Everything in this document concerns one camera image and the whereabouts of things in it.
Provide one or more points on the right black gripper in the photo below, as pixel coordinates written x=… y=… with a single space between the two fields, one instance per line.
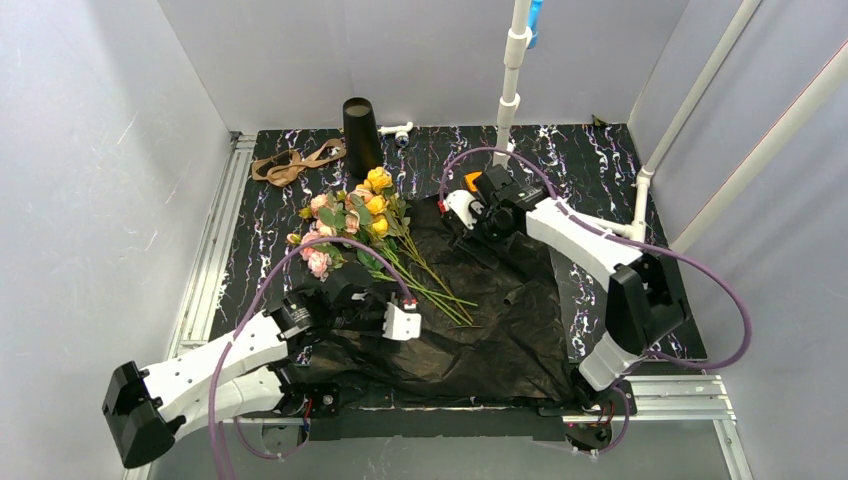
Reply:
x=484 y=216

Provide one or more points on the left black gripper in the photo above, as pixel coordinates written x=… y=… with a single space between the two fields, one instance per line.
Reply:
x=370 y=312

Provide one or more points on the dark pink rose stem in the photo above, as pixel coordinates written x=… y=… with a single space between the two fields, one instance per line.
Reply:
x=323 y=254

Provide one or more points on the yellow rose stem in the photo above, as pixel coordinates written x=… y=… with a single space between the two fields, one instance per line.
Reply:
x=390 y=226

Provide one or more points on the tan satin ribbon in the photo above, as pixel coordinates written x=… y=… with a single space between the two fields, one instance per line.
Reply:
x=284 y=168

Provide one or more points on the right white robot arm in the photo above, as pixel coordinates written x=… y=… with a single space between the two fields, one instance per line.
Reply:
x=645 y=300

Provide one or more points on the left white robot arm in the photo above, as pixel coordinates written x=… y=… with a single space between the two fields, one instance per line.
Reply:
x=148 y=409

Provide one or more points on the black cone vase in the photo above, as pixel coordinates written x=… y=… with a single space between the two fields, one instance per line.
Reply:
x=363 y=144

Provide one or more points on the orange tape measure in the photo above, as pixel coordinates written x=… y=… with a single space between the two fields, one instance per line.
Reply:
x=469 y=181

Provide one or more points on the pale pink rose stem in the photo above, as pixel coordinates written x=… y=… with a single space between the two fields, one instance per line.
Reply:
x=336 y=214

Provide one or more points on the small white pipe fitting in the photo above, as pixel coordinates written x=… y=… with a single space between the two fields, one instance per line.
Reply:
x=400 y=133

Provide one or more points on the blue clip on pipe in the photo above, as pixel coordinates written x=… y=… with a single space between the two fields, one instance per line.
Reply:
x=532 y=21

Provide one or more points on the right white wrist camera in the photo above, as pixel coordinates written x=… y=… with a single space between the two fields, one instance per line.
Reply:
x=465 y=206

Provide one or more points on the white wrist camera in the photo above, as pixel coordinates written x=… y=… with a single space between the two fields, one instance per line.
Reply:
x=465 y=206
x=402 y=320

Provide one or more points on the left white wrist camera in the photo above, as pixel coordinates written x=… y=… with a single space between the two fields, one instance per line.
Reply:
x=402 y=320

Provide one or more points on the white pvc pipe frame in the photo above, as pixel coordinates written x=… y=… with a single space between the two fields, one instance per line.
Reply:
x=730 y=165

